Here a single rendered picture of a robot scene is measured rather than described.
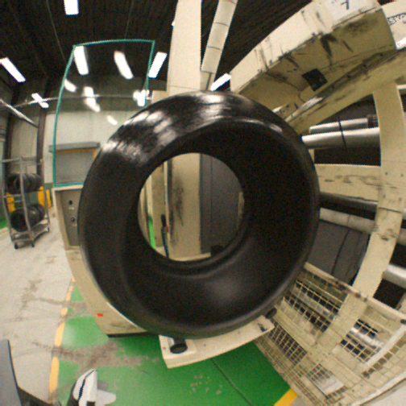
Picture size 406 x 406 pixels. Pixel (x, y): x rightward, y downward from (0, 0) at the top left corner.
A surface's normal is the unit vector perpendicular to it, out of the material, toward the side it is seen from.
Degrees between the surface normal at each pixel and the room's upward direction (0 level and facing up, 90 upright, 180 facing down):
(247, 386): 0
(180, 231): 90
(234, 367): 0
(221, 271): 39
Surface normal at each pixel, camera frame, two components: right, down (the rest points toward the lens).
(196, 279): 0.24, -0.71
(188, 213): 0.34, 0.18
